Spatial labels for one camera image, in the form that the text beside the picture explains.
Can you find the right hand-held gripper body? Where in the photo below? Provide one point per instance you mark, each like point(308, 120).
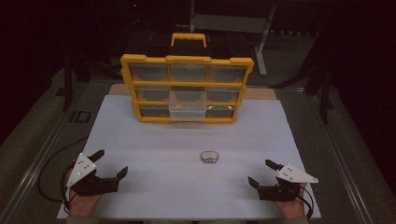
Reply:
point(280, 192)

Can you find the clear plastic drawer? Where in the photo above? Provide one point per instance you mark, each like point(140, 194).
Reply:
point(187, 113)

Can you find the metal floor rail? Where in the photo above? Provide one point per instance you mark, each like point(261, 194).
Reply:
point(341, 161)
point(37, 165)

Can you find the person's right hand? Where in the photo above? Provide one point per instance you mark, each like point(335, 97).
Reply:
point(294, 208)

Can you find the black stand leg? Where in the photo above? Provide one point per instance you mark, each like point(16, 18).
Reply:
point(325, 99)
point(67, 84)

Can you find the person's left hand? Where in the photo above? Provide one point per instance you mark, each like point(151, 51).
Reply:
point(82, 205)

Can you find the small white rounded case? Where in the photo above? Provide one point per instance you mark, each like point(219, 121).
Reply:
point(209, 157)

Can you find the yellow black drawer organizer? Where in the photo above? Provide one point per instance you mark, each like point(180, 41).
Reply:
point(186, 83)

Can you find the grey metal stand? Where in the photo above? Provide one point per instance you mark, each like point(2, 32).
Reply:
point(229, 23)

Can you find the white table mat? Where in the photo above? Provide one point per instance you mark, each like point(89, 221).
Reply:
point(186, 186)

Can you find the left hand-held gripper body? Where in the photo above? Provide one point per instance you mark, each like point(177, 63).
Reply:
point(93, 186)

